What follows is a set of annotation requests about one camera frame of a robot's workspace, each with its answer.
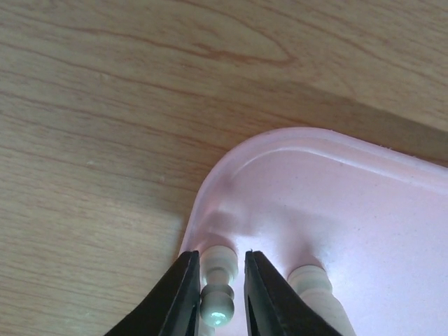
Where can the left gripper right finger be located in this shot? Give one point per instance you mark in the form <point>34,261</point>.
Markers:
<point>273,307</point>

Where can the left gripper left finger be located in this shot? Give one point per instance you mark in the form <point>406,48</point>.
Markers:
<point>172,306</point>

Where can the white tall chess piece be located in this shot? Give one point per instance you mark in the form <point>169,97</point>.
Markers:
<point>314,288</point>

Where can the pink plastic tray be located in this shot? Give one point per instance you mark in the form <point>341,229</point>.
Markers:
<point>375,220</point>

